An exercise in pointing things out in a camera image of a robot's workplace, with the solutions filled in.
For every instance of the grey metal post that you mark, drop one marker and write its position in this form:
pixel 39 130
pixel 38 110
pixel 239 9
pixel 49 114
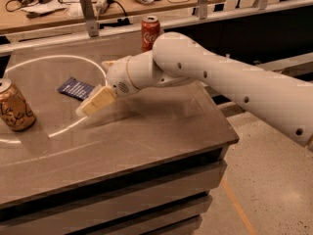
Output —
pixel 201 9

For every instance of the red coca-cola can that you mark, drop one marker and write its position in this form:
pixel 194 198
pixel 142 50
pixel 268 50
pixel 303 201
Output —
pixel 150 29

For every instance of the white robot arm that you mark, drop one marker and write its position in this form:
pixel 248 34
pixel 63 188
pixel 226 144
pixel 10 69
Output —
pixel 282 101

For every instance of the gold lacroix can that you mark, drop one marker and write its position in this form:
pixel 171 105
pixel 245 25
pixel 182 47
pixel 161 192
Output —
pixel 14 109

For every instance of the blue rxbar wrapper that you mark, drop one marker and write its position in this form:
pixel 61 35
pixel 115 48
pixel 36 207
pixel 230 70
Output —
pixel 75 89

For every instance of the grey metal post bracket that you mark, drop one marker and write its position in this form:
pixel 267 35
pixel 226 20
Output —
pixel 89 17

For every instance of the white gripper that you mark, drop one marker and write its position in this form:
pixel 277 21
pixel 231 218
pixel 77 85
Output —
pixel 117 75

